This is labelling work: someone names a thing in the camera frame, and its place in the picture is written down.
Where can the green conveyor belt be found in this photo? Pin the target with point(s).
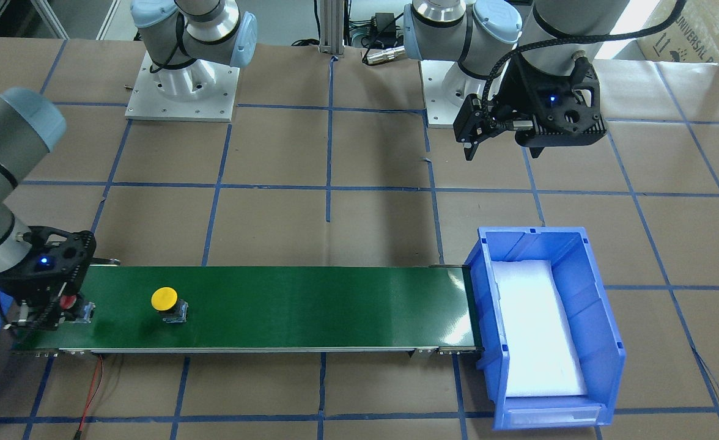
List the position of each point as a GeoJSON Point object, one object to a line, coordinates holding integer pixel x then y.
{"type": "Point", "coordinates": [272, 309]}

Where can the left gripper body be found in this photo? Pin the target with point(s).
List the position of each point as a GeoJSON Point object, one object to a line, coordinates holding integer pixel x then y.
{"type": "Point", "coordinates": [514, 103]}

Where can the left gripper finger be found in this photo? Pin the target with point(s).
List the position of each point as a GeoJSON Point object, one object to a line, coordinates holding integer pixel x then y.
{"type": "Point", "coordinates": [472, 125]}

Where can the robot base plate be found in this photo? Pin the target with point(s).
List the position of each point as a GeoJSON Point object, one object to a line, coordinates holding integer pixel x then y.
{"type": "Point", "coordinates": [202, 92]}
{"type": "Point", "coordinates": [445, 87]}

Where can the black power adapter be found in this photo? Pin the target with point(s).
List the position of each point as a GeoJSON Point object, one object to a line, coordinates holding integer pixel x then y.
{"type": "Point", "coordinates": [383, 24]}

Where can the red push button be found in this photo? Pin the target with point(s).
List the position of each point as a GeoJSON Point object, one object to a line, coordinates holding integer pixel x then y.
{"type": "Point", "coordinates": [76, 309]}

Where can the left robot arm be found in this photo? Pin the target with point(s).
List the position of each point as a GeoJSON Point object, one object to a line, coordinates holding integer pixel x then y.
{"type": "Point", "coordinates": [535, 66]}

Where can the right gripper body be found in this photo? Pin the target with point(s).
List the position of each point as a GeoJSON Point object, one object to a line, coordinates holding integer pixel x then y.
{"type": "Point", "coordinates": [22, 289]}

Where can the aluminium frame post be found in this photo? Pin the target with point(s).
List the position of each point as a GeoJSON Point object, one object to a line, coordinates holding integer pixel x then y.
{"type": "Point", "coordinates": [331, 17]}

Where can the yellow push button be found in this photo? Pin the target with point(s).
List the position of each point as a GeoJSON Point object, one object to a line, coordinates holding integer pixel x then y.
{"type": "Point", "coordinates": [170, 307]}

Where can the white foam pad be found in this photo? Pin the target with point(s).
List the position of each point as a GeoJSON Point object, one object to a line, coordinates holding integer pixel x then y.
{"type": "Point", "coordinates": [543, 360]}

